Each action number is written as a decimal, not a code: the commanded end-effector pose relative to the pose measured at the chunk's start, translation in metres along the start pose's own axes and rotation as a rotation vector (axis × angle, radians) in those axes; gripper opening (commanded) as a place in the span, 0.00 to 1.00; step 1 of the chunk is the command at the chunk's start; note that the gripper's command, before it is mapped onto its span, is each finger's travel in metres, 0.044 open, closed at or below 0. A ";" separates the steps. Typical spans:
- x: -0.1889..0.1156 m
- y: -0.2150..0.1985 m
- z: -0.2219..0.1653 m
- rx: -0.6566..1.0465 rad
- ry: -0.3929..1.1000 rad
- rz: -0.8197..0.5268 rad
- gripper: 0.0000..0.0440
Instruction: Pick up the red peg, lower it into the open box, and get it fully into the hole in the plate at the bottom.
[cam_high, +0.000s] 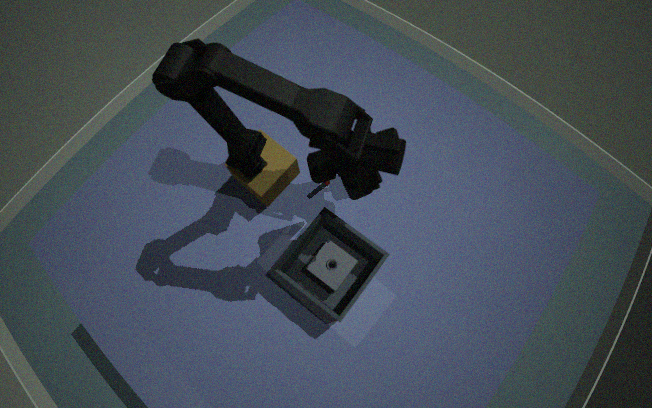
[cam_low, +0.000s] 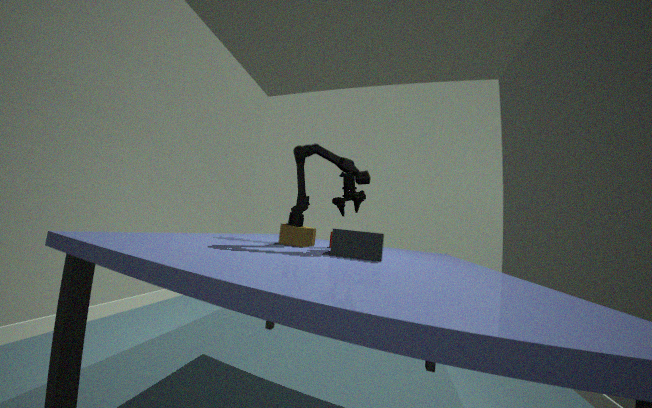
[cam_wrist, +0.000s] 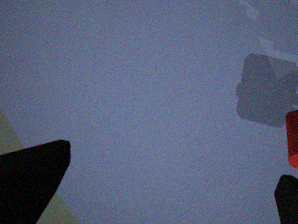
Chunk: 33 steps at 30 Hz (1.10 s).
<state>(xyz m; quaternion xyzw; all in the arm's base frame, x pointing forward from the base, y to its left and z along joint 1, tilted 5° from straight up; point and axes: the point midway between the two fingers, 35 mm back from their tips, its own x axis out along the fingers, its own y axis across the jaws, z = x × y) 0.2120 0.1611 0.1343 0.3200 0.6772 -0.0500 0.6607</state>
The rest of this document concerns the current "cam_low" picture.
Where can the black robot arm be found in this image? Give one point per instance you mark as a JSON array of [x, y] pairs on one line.
[[351, 175]]

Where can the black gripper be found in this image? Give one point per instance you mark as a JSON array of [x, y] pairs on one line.
[[340, 202]]

